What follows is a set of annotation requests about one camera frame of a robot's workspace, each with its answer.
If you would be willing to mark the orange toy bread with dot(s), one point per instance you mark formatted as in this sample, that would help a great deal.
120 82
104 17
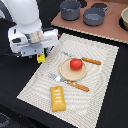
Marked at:
57 99

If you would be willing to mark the woven beige placemat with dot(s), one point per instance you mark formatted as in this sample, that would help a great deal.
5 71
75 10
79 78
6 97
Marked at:
82 108

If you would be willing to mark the knife with wooden handle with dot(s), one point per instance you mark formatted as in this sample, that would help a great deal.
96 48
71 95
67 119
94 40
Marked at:
83 58

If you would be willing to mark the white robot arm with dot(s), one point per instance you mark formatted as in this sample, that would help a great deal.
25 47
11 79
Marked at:
24 13

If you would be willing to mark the red toy tomato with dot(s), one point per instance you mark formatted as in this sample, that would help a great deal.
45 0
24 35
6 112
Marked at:
76 64

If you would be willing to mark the grey toy saucepan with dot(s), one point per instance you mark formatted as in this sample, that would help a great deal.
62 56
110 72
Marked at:
95 16

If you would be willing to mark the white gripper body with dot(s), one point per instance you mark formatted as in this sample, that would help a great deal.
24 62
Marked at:
31 44

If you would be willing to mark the yellow toy box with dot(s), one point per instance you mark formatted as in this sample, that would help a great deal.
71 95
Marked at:
40 58

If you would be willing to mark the round wooden plate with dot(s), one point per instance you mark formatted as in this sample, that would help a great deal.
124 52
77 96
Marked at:
72 74

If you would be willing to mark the beige toy bowl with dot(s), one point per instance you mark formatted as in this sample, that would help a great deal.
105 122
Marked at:
124 19

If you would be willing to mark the grey toy pot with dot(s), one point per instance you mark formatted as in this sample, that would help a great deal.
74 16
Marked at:
70 9

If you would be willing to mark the pink stove board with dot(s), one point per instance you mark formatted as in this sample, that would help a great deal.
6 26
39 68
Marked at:
109 29

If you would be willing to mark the fork with wooden handle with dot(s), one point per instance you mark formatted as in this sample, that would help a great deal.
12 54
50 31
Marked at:
60 79

